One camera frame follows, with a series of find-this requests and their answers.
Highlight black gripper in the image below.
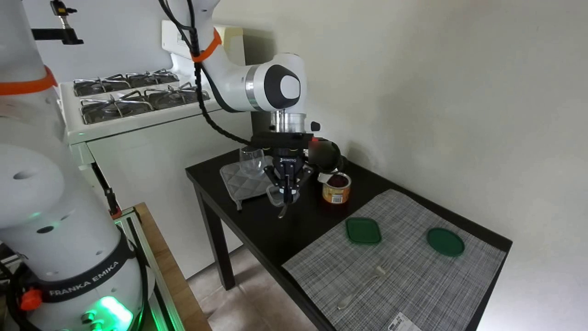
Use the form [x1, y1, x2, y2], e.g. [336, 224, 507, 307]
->
[263, 147, 318, 204]

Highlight silver metal spoon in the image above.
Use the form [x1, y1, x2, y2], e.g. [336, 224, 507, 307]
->
[275, 191, 296, 221]

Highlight clear plastic container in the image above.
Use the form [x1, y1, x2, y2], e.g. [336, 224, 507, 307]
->
[266, 182, 303, 208]

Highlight clear drinking glass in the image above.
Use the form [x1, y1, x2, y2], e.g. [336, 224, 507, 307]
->
[237, 145, 266, 177]

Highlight black round container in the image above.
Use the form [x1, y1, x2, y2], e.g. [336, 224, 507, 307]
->
[310, 136, 345, 175]

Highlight yellow tin can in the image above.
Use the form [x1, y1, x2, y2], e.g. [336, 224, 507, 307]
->
[321, 171, 353, 206]

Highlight grey quilted pot holder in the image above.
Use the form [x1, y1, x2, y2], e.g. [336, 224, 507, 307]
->
[218, 155, 277, 212]

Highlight black table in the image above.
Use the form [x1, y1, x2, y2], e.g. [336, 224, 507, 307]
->
[184, 147, 514, 331]

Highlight white plastic fork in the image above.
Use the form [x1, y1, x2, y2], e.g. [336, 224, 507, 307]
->
[332, 261, 391, 313]

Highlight white cabinet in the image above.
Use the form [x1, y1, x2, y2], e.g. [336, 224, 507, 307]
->
[57, 20, 259, 281]

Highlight grey woven placemat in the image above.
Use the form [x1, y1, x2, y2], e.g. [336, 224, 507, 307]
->
[281, 188, 507, 331]

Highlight wooden board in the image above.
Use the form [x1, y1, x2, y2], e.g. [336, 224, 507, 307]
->
[125, 202, 213, 331]

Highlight green round lid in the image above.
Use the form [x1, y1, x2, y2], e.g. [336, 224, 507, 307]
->
[424, 226, 467, 258]

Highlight white placemat label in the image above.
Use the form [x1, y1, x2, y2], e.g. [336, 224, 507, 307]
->
[386, 311, 422, 331]

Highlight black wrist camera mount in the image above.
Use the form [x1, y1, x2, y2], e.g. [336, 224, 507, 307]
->
[248, 131, 316, 155]

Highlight orange strap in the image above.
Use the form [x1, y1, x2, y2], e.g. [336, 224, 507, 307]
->
[191, 28, 224, 64]

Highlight black wire tray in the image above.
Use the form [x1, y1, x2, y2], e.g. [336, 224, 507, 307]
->
[71, 68, 180, 98]
[79, 83, 211, 125]

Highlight black clamp bracket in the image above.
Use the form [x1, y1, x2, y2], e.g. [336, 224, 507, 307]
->
[29, 0, 84, 46]

